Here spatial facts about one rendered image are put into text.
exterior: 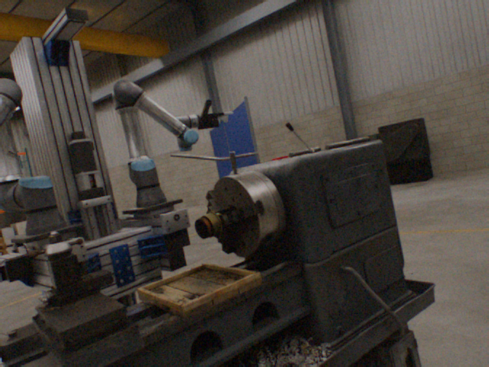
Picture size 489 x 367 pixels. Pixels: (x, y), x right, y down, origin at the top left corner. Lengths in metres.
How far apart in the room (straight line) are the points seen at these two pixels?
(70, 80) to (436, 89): 10.00
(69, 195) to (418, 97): 10.17
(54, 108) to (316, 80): 10.86
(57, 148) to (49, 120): 0.13
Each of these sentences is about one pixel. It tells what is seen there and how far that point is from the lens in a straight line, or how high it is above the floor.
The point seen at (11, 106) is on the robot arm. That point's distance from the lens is 1.78.
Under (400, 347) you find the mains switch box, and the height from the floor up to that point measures 0.42.
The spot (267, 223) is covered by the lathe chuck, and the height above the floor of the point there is 1.05.
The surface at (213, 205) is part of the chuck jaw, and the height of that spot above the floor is 1.14.
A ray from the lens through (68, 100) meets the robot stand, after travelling 2.04.
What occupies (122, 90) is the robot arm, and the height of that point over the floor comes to 1.74.
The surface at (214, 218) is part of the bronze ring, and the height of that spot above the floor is 1.10.
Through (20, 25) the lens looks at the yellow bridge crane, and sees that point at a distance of 13.02.
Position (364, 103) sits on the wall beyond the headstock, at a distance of 11.72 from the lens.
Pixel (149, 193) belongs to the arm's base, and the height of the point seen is 1.22.
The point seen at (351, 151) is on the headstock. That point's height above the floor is 1.23.
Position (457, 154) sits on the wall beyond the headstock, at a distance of 11.19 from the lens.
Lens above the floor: 1.27
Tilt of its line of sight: 3 degrees down
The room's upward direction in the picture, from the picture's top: 12 degrees counter-clockwise
